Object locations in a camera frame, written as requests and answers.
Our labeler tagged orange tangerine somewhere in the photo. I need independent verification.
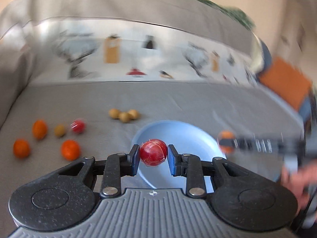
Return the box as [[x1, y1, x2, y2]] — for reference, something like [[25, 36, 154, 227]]
[[32, 120, 48, 140], [13, 139, 31, 159], [217, 131, 235, 154], [61, 140, 81, 161]]

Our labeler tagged red round fruit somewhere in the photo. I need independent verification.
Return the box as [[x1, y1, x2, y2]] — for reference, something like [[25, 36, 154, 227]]
[[140, 139, 168, 167], [70, 119, 86, 134]]

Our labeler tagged small brown round fruit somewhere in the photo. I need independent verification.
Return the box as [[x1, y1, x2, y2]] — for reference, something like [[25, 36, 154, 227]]
[[127, 109, 140, 120], [54, 125, 66, 138], [118, 112, 131, 123], [109, 108, 121, 119]]

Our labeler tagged right hand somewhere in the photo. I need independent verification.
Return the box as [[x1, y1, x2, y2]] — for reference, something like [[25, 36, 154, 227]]
[[281, 161, 317, 213]]

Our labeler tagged orange blue cushion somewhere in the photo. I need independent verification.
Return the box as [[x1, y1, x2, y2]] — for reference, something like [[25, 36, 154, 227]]
[[259, 57, 312, 112]]

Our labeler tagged light blue plate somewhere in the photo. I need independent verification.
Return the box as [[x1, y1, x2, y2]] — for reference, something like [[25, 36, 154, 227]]
[[132, 120, 226, 190]]

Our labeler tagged grey patterned sofa cover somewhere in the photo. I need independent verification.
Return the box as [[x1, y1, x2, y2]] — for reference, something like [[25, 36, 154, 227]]
[[1, 0, 304, 237]]

